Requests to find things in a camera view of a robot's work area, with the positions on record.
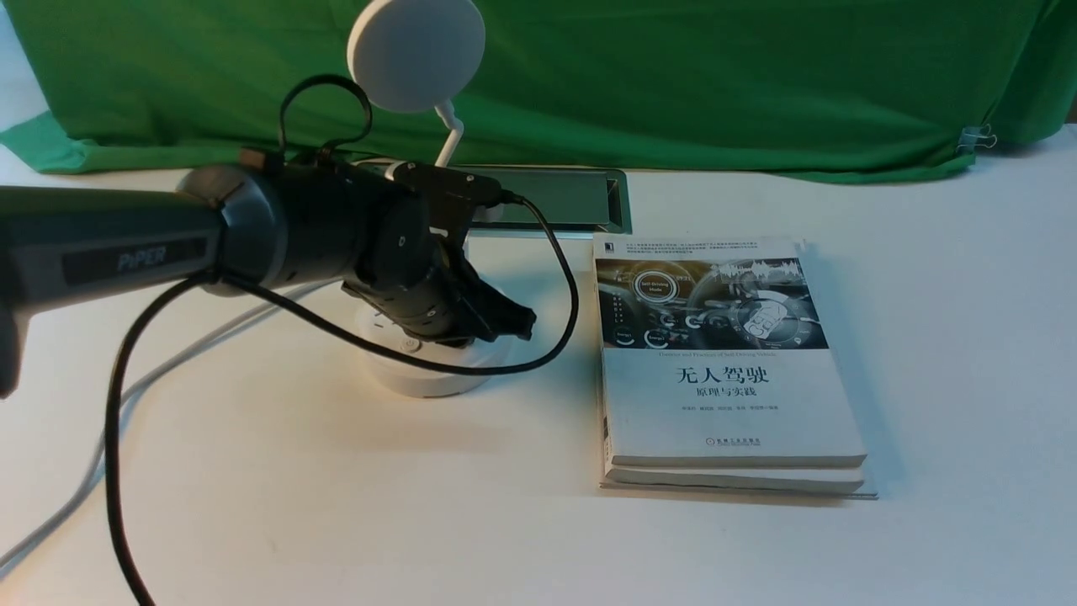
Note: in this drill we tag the metal binder clip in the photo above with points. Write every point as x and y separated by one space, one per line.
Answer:
973 138

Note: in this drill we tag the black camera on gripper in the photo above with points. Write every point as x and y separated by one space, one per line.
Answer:
453 197

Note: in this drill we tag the white desk lamp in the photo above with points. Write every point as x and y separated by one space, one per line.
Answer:
411 57

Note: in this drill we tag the white book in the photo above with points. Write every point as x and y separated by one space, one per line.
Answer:
839 483
713 355

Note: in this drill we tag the top white book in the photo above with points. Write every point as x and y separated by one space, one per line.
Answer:
713 355

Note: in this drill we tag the green cloth backdrop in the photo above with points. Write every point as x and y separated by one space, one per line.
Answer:
827 91

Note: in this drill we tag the metal desk cable tray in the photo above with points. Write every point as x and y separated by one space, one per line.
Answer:
576 201

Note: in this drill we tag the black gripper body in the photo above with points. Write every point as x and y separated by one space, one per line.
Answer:
427 287

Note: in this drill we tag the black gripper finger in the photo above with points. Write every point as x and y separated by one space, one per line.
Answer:
505 316

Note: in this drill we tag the bottom white book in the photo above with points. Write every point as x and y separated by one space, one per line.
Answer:
839 483

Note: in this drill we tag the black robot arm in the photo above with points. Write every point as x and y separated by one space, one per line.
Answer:
272 227

